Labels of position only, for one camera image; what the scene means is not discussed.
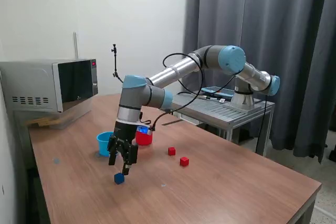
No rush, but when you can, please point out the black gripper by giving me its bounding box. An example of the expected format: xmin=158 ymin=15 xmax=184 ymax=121
xmin=108 ymin=121 xmax=139 ymax=176

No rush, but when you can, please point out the blue plastic bin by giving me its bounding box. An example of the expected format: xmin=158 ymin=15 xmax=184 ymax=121
xmin=96 ymin=131 xmax=116 ymax=158

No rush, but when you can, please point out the red plastic bin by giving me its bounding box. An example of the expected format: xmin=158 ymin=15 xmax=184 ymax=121
xmin=135 ymin=131 xmax=154 ymax=146

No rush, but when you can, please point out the dark thin flat strip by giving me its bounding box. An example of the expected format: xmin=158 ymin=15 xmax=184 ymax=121
xmin=161 ymin=119 xmax=183 ymax=126

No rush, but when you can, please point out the silver microwave oven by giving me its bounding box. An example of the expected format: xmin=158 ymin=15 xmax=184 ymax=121
xmin=0 ymin=58 xmax=99 ymax=114

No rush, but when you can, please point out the robot teach pendant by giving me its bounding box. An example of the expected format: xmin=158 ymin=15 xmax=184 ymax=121
xmin=201 ymin=86 xmax=235 ymax=99

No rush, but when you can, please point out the grey curtain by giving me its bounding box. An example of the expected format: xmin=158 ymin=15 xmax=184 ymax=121
xmin=183 ymin=0 xmax=336 ymax=164

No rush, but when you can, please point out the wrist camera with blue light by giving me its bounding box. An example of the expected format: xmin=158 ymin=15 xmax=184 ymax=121
xmin=136 ymin=126 xmax=156 ymax=136

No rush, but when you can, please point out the black pendant cable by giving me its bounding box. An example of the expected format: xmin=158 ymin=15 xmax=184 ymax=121
xmin=176 ymin=91 xmax=223 ymax=101

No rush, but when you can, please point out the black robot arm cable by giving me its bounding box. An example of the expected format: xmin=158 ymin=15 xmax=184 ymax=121
xmin=152 ymin=52 xmax=246 ymax=128

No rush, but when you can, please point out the white wall pole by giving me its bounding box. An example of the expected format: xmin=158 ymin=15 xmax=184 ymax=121
xmin=73 ymin=31 xmax=79 ymax=61

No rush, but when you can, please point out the black stand power cable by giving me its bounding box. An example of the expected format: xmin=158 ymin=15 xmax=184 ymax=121
xmin=253 ymin=94 xmax=266 ymax=153

